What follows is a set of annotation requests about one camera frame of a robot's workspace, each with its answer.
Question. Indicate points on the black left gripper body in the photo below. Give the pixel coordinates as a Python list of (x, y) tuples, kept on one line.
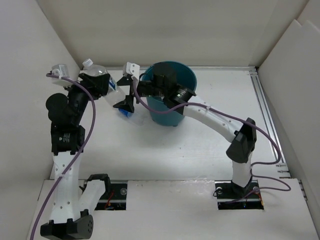
[(79, 97)]

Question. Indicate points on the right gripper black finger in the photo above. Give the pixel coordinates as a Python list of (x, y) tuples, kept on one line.
[(127, 104), (126, 80)]

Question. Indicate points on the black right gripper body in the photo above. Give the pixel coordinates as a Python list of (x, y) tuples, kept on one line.
[(147, 88)]

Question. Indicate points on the blue label water bottle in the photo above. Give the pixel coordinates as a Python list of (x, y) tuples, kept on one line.
[(138, 117)]

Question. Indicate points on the clear white cap bottle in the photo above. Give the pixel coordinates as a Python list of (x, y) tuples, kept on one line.
[(115, 93)]

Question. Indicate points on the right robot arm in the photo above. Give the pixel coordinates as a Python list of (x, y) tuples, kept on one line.
[(186, 102)]

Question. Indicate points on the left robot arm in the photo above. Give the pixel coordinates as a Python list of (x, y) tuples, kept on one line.
[(72, 119)]

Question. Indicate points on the teal plastic bin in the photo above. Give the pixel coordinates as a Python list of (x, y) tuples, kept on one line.
[(185, 77)]

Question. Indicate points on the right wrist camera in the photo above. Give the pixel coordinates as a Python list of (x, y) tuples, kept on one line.
[(131, 69)]

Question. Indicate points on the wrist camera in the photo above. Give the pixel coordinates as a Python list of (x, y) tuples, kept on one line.
[(131, 69), (60, 70)]

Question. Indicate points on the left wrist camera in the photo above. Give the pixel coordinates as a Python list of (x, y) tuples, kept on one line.
[(60, 70)]

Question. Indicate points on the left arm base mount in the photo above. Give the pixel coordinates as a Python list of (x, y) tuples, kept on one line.
[(116, 199)]

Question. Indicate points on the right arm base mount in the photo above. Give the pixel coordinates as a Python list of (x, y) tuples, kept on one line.
[(228, 199)]

